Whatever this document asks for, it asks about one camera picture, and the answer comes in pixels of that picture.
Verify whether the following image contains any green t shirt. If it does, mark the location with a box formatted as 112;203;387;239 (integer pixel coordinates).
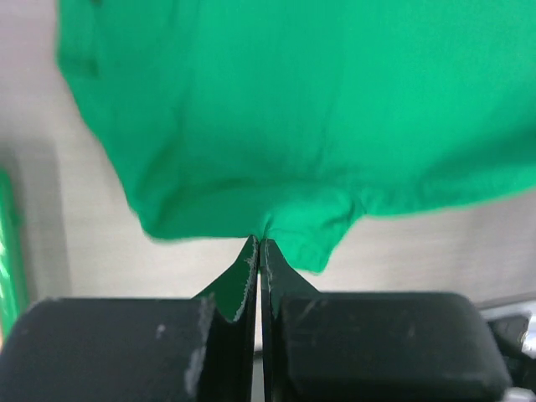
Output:
57;1;535;273

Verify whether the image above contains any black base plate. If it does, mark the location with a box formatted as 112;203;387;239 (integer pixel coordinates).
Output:
477;295;535;401

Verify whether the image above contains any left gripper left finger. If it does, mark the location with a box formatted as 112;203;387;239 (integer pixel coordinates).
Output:
1;237;259;401

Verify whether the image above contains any green plastic tray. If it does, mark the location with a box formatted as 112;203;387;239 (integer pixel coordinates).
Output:
0;168;28;343

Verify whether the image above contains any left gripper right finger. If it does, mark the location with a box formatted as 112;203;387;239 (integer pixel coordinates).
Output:
260;240;512;401

